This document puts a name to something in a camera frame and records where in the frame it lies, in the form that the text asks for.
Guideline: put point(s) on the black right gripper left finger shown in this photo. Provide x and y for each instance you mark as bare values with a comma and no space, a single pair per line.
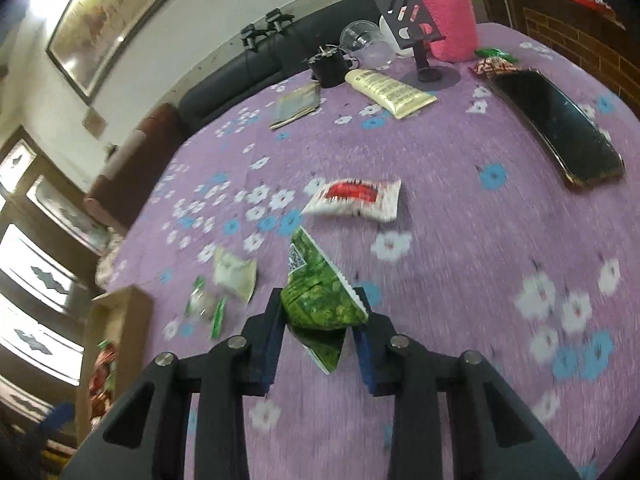
143,436

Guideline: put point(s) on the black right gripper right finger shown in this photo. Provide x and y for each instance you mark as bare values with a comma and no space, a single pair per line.
457,402

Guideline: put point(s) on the clear green candy packet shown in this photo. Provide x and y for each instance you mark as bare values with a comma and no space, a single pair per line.
204,306

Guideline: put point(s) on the pale green snack packet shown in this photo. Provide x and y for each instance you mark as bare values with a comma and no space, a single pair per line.
234,274

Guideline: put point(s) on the dark red snack packet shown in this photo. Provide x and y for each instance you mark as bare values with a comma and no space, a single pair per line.
494,66

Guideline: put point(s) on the cardboard box tray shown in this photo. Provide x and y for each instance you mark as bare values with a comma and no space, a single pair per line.
114,343

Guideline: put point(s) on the wooden glass door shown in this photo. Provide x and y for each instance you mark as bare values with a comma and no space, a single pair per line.
49,251

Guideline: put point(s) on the purple floral tablecloth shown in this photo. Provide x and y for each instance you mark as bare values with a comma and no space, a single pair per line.
490,249

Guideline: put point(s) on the brown armchair sofa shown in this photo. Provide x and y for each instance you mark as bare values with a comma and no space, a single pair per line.
125,183

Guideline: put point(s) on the black smartphone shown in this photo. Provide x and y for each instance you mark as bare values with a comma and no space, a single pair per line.
583,154

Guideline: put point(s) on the cream lotion tube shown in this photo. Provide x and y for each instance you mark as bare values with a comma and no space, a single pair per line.
398,98

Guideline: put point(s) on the small booklet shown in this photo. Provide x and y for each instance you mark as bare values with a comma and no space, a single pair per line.
295,105

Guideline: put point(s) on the black leather sofa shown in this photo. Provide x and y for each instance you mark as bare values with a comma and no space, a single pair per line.
277,57

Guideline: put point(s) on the black small cup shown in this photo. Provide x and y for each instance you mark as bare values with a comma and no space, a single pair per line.
330,65

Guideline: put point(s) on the clear plastic cup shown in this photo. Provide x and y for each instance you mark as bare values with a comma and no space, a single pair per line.
364,41

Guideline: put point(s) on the black phone stand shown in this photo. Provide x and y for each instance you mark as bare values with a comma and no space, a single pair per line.
413,27

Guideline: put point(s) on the framed horse painting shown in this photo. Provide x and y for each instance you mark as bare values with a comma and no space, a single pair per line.
90,36

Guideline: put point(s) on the pink sleeved water bottle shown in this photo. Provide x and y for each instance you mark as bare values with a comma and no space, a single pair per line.
456,23

